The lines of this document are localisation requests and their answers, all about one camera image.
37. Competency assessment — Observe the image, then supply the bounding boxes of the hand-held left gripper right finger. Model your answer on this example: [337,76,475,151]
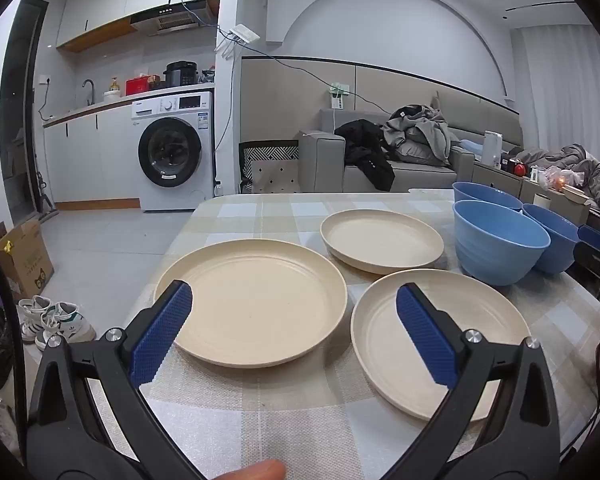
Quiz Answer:
[380,282,563,480]

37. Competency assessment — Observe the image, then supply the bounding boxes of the grey blanket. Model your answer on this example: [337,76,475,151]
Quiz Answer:
[525,144,600,211]

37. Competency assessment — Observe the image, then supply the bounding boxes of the white kitchen base cabinets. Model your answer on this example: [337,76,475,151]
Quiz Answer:
[42,105,141,206]

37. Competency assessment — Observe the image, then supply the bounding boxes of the white green sneaker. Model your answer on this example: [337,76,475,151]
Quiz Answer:
[35,302,97,352]

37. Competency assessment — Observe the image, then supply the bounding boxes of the black jacket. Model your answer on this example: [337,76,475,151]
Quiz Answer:
[335,119,397,192]

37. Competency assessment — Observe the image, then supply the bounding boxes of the beige low side cabinet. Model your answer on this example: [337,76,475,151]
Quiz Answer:
[472,160,596,226]

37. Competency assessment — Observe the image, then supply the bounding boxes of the white washing machine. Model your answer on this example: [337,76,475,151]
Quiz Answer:
[131,91,216,212]

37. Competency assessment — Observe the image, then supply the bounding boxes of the cardboard box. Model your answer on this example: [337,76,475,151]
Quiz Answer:
[0,217,56,297]

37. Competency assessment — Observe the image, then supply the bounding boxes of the white wall power strip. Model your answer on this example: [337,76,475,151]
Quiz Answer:
[327,82,353,110]

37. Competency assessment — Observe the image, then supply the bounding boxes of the grey sofa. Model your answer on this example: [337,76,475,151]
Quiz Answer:
[298,107,526,193]

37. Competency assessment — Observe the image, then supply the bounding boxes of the cream round plate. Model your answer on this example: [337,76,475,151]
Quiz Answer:
[153,240,349,368]
[350,268,533,422]
[320,209,446,275]

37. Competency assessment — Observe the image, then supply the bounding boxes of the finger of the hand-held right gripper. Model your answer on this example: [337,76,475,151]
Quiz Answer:
[573,241,600,291]
[577,224,600,253]

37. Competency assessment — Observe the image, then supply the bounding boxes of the dark glass door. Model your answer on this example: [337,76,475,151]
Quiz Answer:
[0,0,48,221]

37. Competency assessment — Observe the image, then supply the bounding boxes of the stick vacuum cleaner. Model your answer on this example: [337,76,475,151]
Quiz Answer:
[32,170,56,217]

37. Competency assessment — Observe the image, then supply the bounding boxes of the white wall router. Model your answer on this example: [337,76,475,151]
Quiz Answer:
[215,24,261,58]

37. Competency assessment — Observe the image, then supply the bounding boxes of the clear plastic bag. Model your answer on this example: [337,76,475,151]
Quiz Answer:
[537,167,581,191]

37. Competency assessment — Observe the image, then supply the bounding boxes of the black white patterned bag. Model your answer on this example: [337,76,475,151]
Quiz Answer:
[238,140,301,195]

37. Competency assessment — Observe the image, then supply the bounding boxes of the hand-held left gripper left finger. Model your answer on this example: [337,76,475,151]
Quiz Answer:
[27,280,201,480]

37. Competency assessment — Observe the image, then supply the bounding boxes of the black pressure cooker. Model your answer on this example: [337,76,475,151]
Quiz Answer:
[164,61,198,88]

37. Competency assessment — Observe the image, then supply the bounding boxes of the pile of grey clothes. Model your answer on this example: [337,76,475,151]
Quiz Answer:
[384,105,463,167]

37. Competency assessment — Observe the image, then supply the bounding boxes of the person's left hand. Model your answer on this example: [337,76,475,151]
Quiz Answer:
[215,460,287,480]

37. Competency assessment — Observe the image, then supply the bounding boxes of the white curtain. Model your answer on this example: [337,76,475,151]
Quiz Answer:
[522,25,600,151]

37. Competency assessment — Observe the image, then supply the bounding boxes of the blue ribbed bowl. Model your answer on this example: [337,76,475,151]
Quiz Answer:
[521,203,583,275]
[452,200,552,287]
[452,181,525,211]

